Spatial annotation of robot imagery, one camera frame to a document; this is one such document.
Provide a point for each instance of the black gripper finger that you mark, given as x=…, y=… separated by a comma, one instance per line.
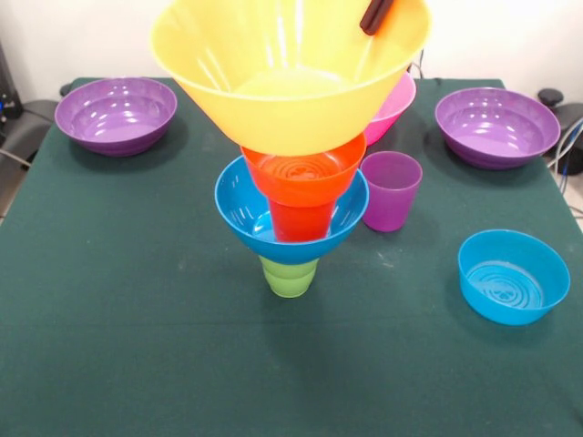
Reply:
x=373, y=20

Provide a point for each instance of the yellow plastic bowl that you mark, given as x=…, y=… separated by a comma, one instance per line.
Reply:
x=291, y=118

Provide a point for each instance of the orange plastic bowl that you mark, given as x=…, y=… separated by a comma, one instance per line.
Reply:
x=309, y=186

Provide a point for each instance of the orange plastic cup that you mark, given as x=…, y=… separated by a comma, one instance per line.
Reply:
x=300, y=223

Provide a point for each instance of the deep blue plastic bowl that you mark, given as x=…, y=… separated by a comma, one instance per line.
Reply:
x=237, y=214

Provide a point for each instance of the pink plastic bowl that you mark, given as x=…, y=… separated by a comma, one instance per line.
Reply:
x=396, y=104

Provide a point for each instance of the purple plastic bowl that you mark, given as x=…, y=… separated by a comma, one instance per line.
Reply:
x=114, y=134
x=496, y=139

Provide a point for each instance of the purple plastic cup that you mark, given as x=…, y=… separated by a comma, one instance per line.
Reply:
x=394, y=209

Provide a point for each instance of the black round knob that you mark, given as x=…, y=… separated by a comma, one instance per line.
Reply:
x=550, y=96

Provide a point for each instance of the green plastic cup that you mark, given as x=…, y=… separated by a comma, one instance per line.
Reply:
x=287, y=284

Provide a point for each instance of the low blue plastic bowl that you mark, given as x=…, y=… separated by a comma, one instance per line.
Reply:
x=501, y=307

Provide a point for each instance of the dark green table cloth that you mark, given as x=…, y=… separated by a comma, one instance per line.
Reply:
x=291, y=364

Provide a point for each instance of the black device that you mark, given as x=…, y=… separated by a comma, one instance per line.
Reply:
x=9, y=104

